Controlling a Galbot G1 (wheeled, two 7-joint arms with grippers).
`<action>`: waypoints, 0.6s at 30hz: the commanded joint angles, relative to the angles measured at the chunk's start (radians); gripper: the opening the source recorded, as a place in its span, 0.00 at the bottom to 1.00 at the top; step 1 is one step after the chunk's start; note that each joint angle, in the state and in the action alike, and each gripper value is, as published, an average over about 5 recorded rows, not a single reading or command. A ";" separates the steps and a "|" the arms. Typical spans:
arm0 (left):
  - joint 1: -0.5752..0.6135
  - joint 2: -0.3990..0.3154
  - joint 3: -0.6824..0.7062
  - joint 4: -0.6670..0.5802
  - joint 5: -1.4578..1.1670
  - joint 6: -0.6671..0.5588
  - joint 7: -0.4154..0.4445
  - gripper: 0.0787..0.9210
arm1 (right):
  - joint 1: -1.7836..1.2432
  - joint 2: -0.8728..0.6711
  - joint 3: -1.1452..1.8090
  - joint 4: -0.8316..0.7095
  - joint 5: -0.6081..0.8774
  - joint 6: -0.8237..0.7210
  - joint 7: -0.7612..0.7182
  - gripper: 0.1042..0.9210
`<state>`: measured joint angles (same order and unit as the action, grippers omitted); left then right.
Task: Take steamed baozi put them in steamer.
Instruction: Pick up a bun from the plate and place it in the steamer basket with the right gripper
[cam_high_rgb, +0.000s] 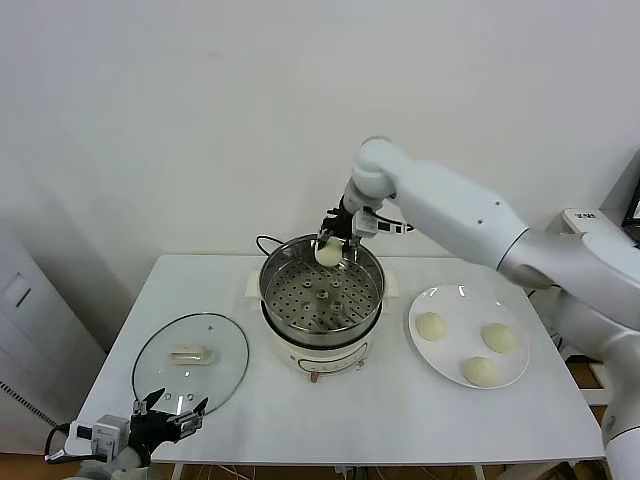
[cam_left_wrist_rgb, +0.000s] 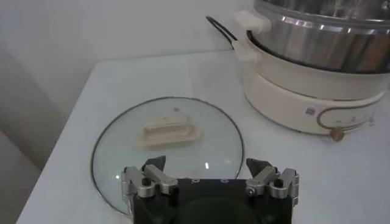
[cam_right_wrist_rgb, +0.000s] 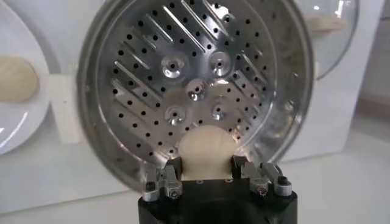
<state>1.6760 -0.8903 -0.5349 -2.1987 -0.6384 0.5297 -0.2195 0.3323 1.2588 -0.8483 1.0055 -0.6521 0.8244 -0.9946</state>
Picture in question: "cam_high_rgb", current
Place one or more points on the white round plate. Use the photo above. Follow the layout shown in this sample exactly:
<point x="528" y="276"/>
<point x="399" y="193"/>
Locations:
<point x="465" y="345"/>

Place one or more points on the stainless steel steamer basket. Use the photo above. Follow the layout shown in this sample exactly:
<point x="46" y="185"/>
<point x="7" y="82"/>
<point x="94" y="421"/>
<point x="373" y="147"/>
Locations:
<point x="300" y="310"/>

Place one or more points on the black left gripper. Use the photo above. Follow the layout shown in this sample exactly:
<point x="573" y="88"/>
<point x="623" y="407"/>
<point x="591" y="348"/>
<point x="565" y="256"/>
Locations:
<point x="150" y="430"/>

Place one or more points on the white electric cooker base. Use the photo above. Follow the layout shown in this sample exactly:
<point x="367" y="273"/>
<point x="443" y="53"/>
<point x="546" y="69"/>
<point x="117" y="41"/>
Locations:
<point x="325" y="357"/>

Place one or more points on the white metal cabinet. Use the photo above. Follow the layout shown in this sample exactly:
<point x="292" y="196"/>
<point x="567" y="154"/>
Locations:
<point x="30" y="325"/>

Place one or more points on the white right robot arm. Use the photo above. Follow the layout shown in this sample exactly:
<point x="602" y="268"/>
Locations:
<point x="450" y="210"/>

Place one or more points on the white table leg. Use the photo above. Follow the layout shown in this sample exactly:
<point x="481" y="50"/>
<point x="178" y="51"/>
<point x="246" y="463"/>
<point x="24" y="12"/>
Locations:
<point x="479" y="472"/>
<point x="178" y="472"/>

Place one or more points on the white side desk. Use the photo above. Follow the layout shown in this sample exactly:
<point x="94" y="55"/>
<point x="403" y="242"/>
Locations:
<point x="582" y="222"/>

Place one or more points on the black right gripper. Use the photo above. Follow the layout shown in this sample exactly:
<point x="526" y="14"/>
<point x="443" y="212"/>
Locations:
<point x="340" y="220"/>

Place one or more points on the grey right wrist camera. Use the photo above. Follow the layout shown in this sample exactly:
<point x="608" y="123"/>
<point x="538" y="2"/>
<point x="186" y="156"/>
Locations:
<point x="365" y="223"/>

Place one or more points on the cream steamed baozi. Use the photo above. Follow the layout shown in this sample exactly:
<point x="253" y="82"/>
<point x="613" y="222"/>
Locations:
<point x="498" y="338"/>
<point x="479" y="371"/>
<point x="430" y="327"/>
<point x="329" y="254"/>

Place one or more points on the black monitor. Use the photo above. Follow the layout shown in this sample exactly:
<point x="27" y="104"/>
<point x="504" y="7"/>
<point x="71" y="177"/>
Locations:
<point x="631" y="210"/>

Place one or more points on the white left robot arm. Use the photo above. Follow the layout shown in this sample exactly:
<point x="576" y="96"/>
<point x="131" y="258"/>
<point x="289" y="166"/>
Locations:
<point x="125" y="459"/>

